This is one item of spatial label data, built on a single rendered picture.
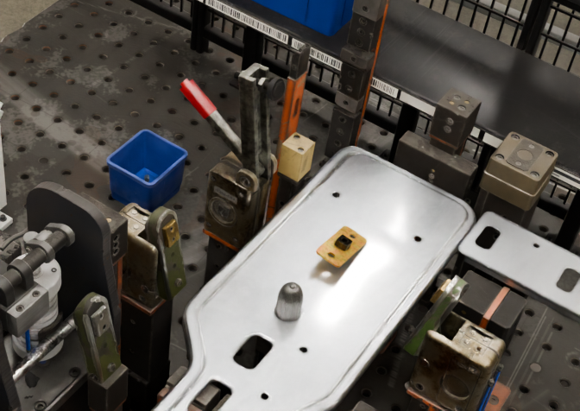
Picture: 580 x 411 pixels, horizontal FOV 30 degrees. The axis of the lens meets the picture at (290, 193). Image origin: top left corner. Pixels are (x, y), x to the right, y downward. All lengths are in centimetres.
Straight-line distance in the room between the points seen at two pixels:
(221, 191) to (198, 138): 57
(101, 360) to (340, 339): 29
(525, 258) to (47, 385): 64
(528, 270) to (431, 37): 47
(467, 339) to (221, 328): 29
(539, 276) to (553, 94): 36
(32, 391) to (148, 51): 104
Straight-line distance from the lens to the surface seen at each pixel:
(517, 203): 155
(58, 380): 131
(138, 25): 226
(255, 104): 134
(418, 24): 179
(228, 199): 144
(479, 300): 145
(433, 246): 146
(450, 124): 157
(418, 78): 168
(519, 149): 155
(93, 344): 123
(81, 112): 204
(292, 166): 147
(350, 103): 167
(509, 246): 150
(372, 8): 156
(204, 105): 141
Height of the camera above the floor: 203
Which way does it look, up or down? 44 degrees down
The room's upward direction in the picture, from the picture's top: 10 degrees clockwise
